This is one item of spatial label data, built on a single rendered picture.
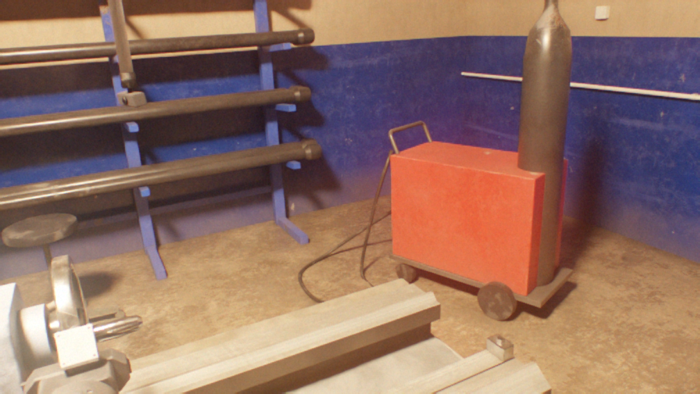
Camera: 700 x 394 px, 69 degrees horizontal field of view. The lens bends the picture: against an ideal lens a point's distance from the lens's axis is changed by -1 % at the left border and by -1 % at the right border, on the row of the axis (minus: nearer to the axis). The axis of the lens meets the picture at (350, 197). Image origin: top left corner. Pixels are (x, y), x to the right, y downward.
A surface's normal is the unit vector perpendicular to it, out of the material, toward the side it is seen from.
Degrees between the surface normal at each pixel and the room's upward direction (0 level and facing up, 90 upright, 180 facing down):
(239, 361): 48
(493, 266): 90
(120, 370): 90
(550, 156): 90
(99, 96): 90
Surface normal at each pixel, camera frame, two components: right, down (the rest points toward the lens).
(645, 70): -0.88, 0.19
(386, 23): 0.47, 0.26
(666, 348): -0.04, -0.94
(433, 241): -0.67, 0.27
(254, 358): 0.32, -0.43
